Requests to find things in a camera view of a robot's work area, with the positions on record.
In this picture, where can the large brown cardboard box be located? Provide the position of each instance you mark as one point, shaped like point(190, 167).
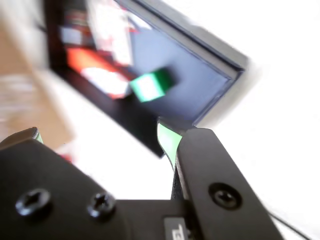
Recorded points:
point(25, 55)

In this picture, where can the black cardboard box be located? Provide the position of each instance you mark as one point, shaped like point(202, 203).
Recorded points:
point(197, 87)

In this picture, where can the black box lid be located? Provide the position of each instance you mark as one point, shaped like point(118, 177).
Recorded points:
point(225, 48)

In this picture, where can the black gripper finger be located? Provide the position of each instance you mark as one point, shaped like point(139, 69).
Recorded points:
point(207, 175)
point(37, 190)

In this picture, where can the orange white matchbox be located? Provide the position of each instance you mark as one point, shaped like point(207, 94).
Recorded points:
point(100, 77)

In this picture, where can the green cube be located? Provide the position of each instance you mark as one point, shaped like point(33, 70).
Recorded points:
point(152, 86)

